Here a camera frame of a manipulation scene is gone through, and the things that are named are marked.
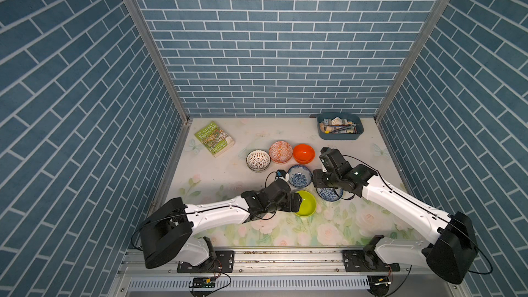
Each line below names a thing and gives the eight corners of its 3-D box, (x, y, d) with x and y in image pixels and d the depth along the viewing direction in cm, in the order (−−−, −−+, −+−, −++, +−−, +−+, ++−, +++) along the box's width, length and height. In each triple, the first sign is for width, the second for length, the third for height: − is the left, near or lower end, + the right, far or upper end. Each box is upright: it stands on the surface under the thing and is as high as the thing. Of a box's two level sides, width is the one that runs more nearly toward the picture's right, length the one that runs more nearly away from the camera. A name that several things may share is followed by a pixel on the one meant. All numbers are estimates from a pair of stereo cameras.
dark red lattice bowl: (246, 172, 98) (245, 168, 94) (248, 154, 104) (247, 149, 101) (271, 173, 98) (271, 168, 94) (271, 154, 105) (271, 149, 101)
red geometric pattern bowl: (269, 165, 100) (268, 159, 96) (269, 146, 108) (269, 140, 104) (292, 165, 100) (293, 159, 96) (291, 146, 108) (291, 140, 104)
